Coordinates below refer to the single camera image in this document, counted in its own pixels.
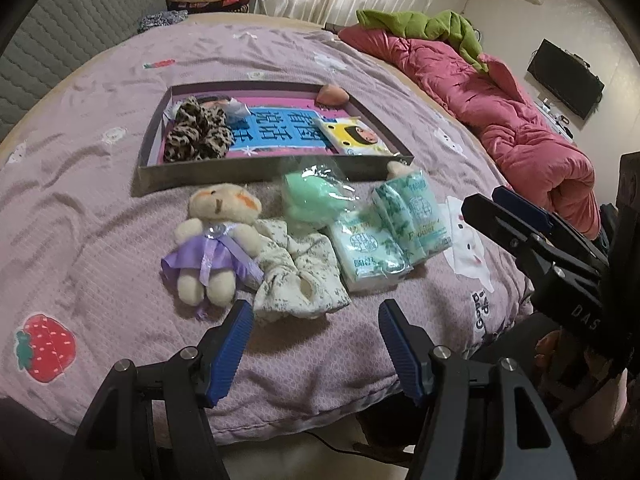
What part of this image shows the white floral scrunchie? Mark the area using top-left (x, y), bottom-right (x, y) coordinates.
top-left (254, 219), bottom-right (350, 323)

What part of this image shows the green tissue pack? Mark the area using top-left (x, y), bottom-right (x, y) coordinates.
top-left (326, 206), bottom-right (412, 294)
top-left (371, 171), bottom-right (451, 266)

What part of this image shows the teddy bear purple dress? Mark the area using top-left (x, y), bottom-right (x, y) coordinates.
top-left (160, 183), bottom-right (265, 310)

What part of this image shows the green sponge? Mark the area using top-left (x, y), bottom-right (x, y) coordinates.
top-left (281, 157), bottom-right (361, 229)

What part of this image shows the yellow doll face packet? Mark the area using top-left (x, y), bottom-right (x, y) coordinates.
top-left (314, 117), bottom-right (394, 156)

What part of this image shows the leopard print scrunchie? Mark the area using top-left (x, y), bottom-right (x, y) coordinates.
top-left (163, 96), bottom-right (234, 164)

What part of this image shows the purple doll face packet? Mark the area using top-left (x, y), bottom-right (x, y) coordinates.
top-left (196, 96), bottom-right (250, 125)

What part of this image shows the peach makeup sponge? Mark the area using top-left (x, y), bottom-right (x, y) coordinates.
top-left (314, 84), bottom-right (349, 108)

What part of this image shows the person's right hand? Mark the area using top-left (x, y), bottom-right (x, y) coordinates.
top-left (534, 330), bottom-right (628, 444)

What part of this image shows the pink quilt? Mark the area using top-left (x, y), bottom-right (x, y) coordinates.
top-left (338, 25), bottom-right (601, 240)

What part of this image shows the purple patterned bed sheet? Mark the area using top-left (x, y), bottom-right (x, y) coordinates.
top-left (0, 22), bottom-right (534, 446)

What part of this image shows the green blanket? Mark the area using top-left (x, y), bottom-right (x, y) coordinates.
top-left (356, 9), bottom-right (488, 73)

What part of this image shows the purple cardboard box tray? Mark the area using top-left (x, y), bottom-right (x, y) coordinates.
top-left (134, 80), bottom-right (413, 195)

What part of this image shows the pink and blue book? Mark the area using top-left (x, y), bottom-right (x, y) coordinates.
top-left (156, 91), bottom-right (396, 164)

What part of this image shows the blue patterned cloth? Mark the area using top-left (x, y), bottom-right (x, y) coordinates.
top-left (138, 10), bottom-right (189, 34)

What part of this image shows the grey quilted headboard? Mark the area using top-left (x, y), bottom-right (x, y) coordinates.
top-left (1, 0), bottom-right (166, 138)

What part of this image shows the black cable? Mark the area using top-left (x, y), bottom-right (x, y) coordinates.
top-left (304, 429), bottom-right (417, 461)

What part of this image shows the black wall television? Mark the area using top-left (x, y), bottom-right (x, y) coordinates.
top-left (527, 39), bottom-right (604, 120)

